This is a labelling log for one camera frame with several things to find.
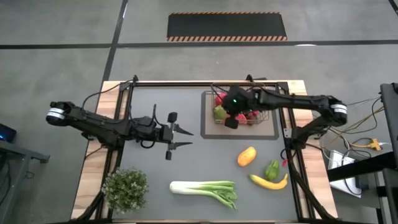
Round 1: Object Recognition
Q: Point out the black device with blue light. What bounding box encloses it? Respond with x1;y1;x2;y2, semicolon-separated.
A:
0;123;17;143

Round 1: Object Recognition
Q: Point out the black aluminium table frame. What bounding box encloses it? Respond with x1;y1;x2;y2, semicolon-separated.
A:
71;73;340;224

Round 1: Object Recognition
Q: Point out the black hazard-striped floor mat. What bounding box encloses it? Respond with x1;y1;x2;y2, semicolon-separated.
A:
167;11;288;42

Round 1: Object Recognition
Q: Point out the black metal stand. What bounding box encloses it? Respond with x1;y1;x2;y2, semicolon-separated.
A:
326;82;398;224

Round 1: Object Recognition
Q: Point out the green and white leek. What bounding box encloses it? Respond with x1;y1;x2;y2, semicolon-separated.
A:
169;180;239;210

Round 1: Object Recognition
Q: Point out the white box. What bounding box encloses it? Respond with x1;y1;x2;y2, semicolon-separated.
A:
328;150;363;198

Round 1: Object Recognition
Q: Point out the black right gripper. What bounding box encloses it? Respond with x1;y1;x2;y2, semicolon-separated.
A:
223;86;259;129

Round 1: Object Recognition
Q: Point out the purple grape bunch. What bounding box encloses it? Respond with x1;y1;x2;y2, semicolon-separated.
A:
247;110;262;125

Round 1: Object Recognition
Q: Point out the green bell pepper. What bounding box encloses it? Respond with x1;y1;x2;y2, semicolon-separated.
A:
264;159;280;182

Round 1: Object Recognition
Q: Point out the green potted plant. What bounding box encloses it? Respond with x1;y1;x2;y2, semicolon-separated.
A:
101;167;150;214

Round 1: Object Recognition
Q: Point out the orange mango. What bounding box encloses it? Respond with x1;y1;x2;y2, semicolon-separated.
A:
236;146;258;167

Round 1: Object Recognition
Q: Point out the grey desk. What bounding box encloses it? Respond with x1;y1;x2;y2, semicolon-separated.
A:
0;139;50;224

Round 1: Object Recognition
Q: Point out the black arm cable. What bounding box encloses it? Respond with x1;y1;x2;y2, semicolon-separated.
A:
82;80;133;110

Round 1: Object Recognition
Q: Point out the brown placemat with black border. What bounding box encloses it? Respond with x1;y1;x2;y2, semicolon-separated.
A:
200;90;280;141

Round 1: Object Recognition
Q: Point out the metal wire basket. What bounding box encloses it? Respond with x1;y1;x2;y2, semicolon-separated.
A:
210;81;271;126

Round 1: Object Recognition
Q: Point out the grey table mat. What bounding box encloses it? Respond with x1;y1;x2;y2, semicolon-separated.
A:
112;86;299;222

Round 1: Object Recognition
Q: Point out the yellow banana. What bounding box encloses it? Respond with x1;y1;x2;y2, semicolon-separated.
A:
249;173;289;191

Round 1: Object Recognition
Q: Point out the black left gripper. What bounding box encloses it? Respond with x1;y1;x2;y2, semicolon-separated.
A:
159;111;194;161

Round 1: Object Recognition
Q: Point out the yellow cord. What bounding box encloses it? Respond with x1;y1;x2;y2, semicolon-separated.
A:
329;107;386;149

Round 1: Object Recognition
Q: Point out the green pear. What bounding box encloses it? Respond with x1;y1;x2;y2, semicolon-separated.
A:
213;105;228;124

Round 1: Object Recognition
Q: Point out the grey cable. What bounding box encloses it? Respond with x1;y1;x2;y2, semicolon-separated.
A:
346;96;382;108

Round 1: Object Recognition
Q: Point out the yellow power plug splitter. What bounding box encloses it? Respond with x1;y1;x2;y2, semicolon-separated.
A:
368;138;382;152

